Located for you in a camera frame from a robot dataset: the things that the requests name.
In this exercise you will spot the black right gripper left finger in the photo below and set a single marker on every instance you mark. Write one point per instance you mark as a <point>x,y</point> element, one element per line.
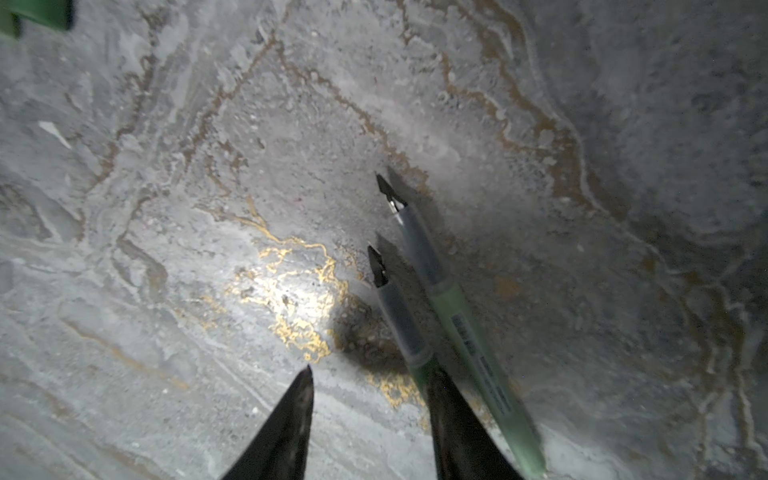
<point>279,450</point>

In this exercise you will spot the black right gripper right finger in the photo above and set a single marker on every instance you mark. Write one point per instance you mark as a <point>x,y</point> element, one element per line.
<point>463,448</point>

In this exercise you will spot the dark green pen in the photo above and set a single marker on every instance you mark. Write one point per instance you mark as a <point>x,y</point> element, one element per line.
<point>419,356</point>

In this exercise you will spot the light green pen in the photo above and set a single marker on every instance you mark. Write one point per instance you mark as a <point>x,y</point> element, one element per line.
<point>461,327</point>

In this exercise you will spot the dark green pen cap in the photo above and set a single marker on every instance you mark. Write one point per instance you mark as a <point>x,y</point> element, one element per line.
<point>54,14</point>

